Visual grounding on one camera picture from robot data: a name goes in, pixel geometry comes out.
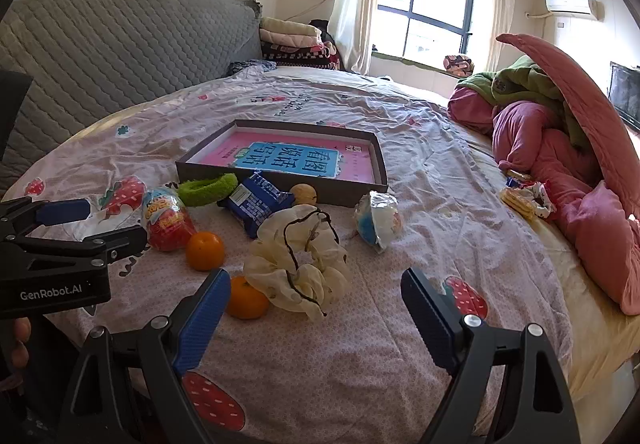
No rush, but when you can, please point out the orange mandarin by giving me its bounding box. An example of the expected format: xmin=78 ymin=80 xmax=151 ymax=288
xmin=226 ymin=276 xmax=271 ymax=320
xmin=186 ymin=231 xmax=226 ymax=271

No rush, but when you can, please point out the pink book with blue label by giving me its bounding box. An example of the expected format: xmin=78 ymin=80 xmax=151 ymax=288
xmin=192 ymin=131 xmax=377 ymax=185

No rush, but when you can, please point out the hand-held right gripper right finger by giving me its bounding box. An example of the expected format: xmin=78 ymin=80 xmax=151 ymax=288
xmin=401 ymin=268 xmax=581 ymax=444

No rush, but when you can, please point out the coral pink quilted pillow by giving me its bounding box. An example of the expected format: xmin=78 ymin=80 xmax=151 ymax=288
xmin=496 ymin=33 xmax=640 ymax=225

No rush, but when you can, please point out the green fuzzy scrunchie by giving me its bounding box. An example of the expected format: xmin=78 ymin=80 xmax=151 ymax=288
xmin=177 ymin=173 xmax=239 ymax=207

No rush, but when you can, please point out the black television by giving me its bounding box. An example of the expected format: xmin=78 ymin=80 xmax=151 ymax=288
xmin=607 ymin=62 xmax=640 ymax=132

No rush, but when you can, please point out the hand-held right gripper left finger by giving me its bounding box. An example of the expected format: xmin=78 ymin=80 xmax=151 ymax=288
xmin=57 ymin=268 xmax=232 ymax=444

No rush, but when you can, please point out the cream scrunchie with dark cord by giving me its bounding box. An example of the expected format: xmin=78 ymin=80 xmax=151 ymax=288
xmin=243 ymin=204 xmax=351 ymax=322

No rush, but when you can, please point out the crumpled red white wrapper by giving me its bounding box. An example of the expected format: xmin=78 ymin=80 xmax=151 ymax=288
xmin=520 ymin=180 xmax=557 ymax=217

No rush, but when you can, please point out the white air conditioner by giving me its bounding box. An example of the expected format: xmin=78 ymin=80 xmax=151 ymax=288
xmin=545 ymin=0 xmax=598 ymax=21

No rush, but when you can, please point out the green blanket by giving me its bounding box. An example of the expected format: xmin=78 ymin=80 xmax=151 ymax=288
xmin=457 ymin=55 xmax=591 ymax=150

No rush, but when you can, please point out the person's left hand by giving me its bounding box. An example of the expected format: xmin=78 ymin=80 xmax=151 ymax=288
xmin=10 ymin=317 xmax=32 ymax=371

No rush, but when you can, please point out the floral bag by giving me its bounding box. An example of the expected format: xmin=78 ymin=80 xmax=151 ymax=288
xmin=444 ymin=54 xmax=475 ymax=76

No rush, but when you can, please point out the blue white egg toy packet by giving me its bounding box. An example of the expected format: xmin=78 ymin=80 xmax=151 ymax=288
xmin=354 ymin=191 xmax=404 ymax=254

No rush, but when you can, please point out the grey quilted headboard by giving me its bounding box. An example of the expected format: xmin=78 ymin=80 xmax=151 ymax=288
xmin=0 ymin=0 xmax=263 ymax=195

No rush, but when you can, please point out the blue snack packet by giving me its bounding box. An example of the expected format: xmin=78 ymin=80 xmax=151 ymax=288
xmin=217 ymin=173 xmax=296 ymax=239

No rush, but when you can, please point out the dark patterned cloth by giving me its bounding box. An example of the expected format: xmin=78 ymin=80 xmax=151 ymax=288
xmin=227 ymin=59 xmax=277 ymax=76

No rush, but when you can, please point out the grey cardboard box tray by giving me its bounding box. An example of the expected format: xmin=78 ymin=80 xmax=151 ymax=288
xmin=175 ymin=119 xmax=390 ymax=207

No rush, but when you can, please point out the red white egg toy packet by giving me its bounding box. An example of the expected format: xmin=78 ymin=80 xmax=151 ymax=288
xmin=141 ymin=187 xmax=197 ymax=251

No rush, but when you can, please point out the small yellowish fruit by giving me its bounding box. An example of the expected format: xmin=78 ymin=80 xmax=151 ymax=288
xmin=290 ymin=183 xmax=318 ymax=206

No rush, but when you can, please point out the stack of folded blankets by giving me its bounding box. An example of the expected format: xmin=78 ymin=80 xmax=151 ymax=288
xmin=259 ymin=17 xmax=341 ymax=70

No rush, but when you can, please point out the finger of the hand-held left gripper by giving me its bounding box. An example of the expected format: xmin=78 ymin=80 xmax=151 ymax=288
xmin=10 ymin=224 xmax=149 ymax=262
xmin=0 ymin=198 xmax=92 ymax=237

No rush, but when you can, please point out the pink blanket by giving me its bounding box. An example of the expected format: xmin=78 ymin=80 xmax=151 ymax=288
xmin=446 ymin=87 xmax=640 ymax=315

